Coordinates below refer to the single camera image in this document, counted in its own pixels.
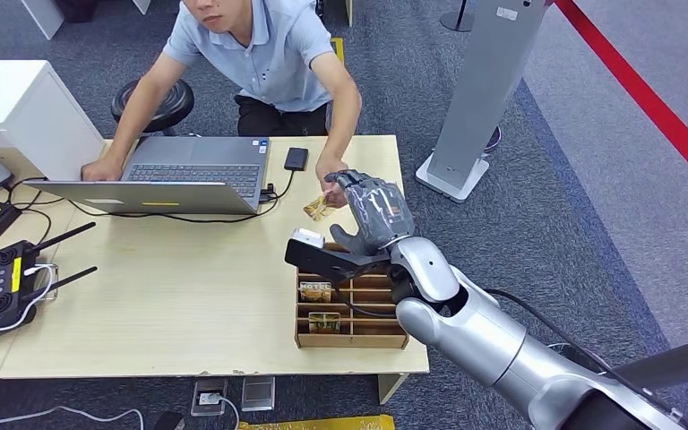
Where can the yellow sheet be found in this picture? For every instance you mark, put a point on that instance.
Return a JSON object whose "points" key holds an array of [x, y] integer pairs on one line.
{"points": [[320, 424]]}

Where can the gold hotel card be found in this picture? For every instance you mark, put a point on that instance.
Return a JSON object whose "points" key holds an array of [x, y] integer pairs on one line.
{"points": [[315, 292]]}

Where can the red barrier belt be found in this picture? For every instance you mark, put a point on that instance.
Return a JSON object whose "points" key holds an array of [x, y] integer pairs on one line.
{"points": [[646, 101]]}

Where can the person's right hand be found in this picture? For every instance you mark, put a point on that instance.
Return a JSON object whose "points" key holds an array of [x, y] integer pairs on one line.
{"points": [[102, 171]]}

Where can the yellow strip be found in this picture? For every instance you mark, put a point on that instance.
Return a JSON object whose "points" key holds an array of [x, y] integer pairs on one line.
{"points": [[338, 50]]}

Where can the grey floor plate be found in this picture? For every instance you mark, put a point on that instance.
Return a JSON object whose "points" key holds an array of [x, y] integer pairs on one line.
{"points": [[258, 393]]}

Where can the brown divided card box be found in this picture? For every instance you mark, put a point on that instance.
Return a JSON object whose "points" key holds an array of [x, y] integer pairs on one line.
{"points": [[350, 341]]}

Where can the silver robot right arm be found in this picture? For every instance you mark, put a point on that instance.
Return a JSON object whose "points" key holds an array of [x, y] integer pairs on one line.
{"points": [[486, 350]]}

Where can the grey laptop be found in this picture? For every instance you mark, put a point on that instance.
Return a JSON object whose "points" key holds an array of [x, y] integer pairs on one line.
{"points": [[201, 157]]}

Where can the dark grey metal bar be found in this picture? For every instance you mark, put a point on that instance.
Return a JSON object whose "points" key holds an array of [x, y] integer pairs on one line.
{"points": [[676, 368]]}

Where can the dark stanchion base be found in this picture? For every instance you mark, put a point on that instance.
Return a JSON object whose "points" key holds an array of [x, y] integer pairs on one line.
{"points": [[457, 22]]}

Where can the floor power socket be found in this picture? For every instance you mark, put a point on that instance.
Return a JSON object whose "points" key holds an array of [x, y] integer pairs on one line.
{"points": [[208, 397]]}

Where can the person's right forearm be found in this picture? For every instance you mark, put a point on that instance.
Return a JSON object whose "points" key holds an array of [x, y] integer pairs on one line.
{"points": [[125, 130]]}

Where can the person's left hand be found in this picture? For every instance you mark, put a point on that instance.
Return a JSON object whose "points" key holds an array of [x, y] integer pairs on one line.
{"points": [[329, 167]]}

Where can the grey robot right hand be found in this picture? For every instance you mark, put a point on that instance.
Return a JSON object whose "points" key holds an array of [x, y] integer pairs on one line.
{"points": [[379, 210]]}

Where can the round silver base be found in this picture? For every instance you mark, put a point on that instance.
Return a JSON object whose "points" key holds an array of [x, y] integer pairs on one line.
{"points": [[575, 354]]}

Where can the grey kiosk pillar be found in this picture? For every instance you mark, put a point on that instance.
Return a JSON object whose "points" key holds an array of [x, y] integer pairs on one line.
{"points": [[486, 89]]}

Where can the person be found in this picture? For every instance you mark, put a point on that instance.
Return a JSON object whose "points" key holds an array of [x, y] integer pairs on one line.
{"points": [[279, 53]]}

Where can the white furniture panel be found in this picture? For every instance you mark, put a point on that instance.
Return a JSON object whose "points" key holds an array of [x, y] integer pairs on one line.
{"points": [[44, 16]]}

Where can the black remote controller with antennas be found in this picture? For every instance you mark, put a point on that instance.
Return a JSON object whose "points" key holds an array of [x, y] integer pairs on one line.
{"points": [[0, 285]]}

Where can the black external drive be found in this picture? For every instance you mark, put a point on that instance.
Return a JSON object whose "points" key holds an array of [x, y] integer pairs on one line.
{"points": [[296, 159]]}

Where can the dark round base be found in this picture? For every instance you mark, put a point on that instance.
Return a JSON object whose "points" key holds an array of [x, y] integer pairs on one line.
{"points": [[493, 139]]}

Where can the person's left forearm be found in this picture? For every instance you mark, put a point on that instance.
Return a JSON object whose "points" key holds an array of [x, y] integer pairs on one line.
{"points": [[341, 130]]}

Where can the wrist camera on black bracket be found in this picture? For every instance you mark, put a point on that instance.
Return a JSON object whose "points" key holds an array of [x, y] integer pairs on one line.
{"points": [[308, 237]]}

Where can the black round stool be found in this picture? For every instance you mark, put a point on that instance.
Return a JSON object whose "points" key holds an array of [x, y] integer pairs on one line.
{"points": [[160, 107]]}

